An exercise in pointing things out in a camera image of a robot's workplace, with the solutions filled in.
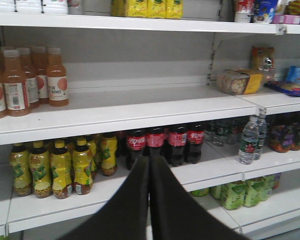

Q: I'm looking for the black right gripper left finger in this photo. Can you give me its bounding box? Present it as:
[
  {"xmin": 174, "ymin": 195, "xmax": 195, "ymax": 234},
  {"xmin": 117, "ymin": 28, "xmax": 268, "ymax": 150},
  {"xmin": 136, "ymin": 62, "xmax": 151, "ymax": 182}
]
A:
[{"xmin": 60, "ymin": 156, "xmax": 150, "ymax": 240}]

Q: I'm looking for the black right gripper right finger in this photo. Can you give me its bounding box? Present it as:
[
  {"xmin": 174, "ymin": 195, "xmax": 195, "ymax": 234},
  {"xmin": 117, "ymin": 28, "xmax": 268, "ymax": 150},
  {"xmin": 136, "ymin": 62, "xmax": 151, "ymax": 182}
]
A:
[{"xmin": 149, "ymin": 156, "xmax": 247, "ymax": 240}]

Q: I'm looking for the red aluminium coke bottle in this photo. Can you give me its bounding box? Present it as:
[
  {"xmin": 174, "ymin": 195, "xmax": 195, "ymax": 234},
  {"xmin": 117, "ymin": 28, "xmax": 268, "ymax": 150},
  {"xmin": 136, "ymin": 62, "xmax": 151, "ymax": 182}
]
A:
[{"xmin": 233, "ymin": 0, "xmax": 254, "ymax": 23}]

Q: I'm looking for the yellow lemon tea bottle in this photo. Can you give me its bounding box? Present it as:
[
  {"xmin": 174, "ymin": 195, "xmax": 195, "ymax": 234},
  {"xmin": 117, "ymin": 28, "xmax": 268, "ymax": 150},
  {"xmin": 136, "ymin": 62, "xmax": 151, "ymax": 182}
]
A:
[
  {"xmin": 28, "ymin": 140, "xmax": 52, "ymax": 199},
  {"xmin": 100, "ymin": 132, "xmax": 118, "ymax": 177},
  {"xmin": 50, "ymin": 139, "xmax": 72, "ymax": 199},
  {"xmin": 9, "ymin": 143, "xmax": 32, "ymax": 197},
  {"xmin": 72, "ymin": 137, "xmax": 93, "ymax": 195}
]

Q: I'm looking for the plastic cola bottle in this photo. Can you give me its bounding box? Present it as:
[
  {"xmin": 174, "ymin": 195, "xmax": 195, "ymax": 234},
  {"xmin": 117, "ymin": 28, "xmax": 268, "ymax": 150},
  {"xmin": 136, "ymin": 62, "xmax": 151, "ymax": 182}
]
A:
[
  {"xmin": 184, "ymin": 122, "xmax": 205, "ymax": 164},
  {"xmin": 125, "ymin": 128, "xmax": 146, "ymax": 170},
  {"xmin": 167, "ymin": 123, "xmax": 187, "ymax": 167},
  {"xmin": 146, "ymin": 126, "xmax": 165, "ymax": 157}
]

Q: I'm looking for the clear water bottle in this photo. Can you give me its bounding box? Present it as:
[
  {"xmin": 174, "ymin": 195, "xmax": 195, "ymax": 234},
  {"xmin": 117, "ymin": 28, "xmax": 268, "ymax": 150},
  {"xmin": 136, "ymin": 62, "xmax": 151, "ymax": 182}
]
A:
[
  {"xmin": 253, "ymin": 113, "xmax": 267, "ymax": 161},
  {"xmin": 238, "ymin": 115, "xmax": 259, "ymax": 165}
]

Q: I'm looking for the white metal shelf unit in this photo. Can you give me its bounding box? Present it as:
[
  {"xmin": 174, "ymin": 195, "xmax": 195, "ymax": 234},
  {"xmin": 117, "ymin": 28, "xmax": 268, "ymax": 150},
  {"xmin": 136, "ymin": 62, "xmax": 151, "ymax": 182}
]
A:
[{"xmin": 0, "ymin": 12, "xmax": 300, "ymax": 236}]

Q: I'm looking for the clear cookie box yellow band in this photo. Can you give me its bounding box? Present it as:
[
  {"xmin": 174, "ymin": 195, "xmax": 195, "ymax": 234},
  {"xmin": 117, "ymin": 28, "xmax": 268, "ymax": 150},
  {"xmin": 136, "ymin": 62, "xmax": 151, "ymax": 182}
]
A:
[{"xmin": 216, "ymin": 68, "xmax": 263, "ymax": 95}]

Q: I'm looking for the blue chip bag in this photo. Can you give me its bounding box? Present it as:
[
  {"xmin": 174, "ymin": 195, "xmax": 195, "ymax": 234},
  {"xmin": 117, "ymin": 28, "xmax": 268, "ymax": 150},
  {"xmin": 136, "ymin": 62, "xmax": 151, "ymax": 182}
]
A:
[{"xmin": 264, "ymin": 82, "xmax": 300, "ymax": 97}]

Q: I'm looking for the blue oreo cup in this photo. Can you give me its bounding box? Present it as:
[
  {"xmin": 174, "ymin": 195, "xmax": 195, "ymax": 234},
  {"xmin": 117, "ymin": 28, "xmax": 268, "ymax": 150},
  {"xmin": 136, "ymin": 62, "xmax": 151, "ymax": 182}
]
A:
[{"xmin": 253, "ymin": 0, "xmax": 278, "ymax": 24}]

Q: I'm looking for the pink snack box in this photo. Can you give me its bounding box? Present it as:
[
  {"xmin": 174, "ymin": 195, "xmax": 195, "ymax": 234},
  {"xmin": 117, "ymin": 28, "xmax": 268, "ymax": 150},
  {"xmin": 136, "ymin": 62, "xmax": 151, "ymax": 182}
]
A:
[{"xmin": 271, "ymin": 14, "xmax": 300, "ymax": 25}]

